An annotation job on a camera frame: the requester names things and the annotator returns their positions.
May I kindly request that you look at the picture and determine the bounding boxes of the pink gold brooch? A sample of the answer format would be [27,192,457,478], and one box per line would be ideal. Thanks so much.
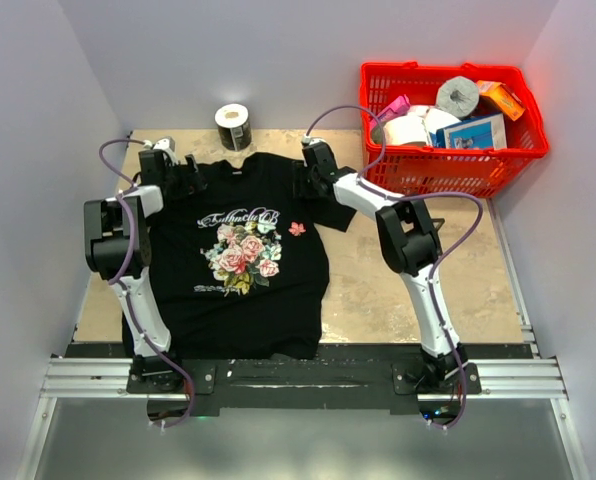
[288,222,306,237]

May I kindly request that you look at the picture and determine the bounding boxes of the red plastic basket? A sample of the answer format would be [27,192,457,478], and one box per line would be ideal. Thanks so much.
[359,61,549,198]

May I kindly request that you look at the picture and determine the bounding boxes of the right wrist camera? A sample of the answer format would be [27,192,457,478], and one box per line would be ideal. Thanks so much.
[301,135,324,149]

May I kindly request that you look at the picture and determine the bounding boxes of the white paper roll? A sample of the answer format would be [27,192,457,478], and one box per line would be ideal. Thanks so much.
[407,105,461,143]

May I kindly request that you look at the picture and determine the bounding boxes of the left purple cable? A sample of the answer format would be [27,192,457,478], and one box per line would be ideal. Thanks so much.
[98,138,196,429]

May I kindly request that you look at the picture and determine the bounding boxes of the black brooch display box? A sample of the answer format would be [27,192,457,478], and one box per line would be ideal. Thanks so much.
[430,218,446,235]

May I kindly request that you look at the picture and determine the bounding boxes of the blue white box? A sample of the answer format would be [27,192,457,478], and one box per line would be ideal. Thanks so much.
[433,113,507,150]

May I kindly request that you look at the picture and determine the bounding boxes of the pink package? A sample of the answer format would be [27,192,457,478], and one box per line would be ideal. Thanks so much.
[370,95,411,130]

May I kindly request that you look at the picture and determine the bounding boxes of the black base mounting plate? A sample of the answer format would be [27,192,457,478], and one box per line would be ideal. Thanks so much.
[127,341,534,417]

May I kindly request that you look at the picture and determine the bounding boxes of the grey toilet paper roll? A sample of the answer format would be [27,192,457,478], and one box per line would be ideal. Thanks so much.
[435,76,480,119]

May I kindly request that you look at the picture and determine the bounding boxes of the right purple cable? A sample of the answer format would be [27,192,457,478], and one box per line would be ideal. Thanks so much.
[304,104,485,431]

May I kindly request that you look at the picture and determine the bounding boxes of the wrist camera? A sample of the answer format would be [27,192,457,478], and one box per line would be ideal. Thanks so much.
[301,135,324,149]
[143,136,179,163]

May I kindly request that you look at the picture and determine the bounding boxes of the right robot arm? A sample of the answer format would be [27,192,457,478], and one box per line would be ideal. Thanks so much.
[294,136,468,394]

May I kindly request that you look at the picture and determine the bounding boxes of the orange carton box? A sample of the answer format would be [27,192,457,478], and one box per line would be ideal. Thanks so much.
[476,80,525,121]

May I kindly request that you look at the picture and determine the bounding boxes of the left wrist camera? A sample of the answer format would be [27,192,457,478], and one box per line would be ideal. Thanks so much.
[143,136,179,163]

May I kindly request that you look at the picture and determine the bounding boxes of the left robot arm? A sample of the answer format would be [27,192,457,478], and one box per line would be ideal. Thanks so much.
[83,137,207,396]

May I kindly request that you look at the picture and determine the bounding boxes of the purple cable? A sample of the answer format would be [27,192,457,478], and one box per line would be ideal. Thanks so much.
[98,138,196,429]
[304,104,485,431]

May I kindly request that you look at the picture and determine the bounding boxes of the black wrapped paper roll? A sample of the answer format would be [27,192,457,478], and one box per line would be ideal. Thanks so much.
[214,103,252,151]

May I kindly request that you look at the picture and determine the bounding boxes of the black floral t-shirt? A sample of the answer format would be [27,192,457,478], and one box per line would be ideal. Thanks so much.
[149,152,355,359]

